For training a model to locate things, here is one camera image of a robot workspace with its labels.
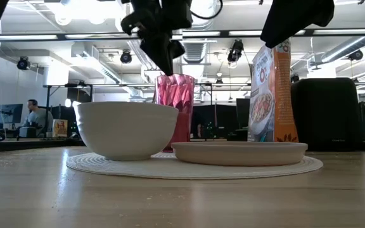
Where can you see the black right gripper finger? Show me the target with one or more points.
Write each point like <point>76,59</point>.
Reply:
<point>296,19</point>

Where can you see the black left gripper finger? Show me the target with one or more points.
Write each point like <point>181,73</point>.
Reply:
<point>176,49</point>
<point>160,50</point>

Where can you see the red plastic cup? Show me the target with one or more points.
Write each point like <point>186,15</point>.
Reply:
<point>179,92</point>

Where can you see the orange pumpkin cereal box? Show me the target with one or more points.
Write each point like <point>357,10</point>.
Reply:
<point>284,95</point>

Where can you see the white ceramic bowl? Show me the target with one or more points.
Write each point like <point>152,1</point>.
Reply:
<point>125,130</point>

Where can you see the large white round plate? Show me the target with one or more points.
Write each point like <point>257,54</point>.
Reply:
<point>157,171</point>

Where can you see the beige round plate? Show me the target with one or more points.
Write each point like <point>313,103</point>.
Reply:
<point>239,153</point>

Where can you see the black divider panel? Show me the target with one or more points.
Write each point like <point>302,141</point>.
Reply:
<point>70,117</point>

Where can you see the small yellow box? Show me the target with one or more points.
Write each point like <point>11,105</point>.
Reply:
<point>60,128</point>

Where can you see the person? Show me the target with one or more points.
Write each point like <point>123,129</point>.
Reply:
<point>38,118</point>

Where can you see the black computer monitor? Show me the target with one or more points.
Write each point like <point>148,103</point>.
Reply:
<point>11,112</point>

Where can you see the black ceiling-mounted camera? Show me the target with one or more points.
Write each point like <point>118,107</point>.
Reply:
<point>355,55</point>
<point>23,63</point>
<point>126,57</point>
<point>235,50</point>

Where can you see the silver ceiling duct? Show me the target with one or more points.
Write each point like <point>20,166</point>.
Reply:
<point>344,47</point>

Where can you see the black metal workstation frame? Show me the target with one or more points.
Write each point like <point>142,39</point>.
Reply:
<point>68,85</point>

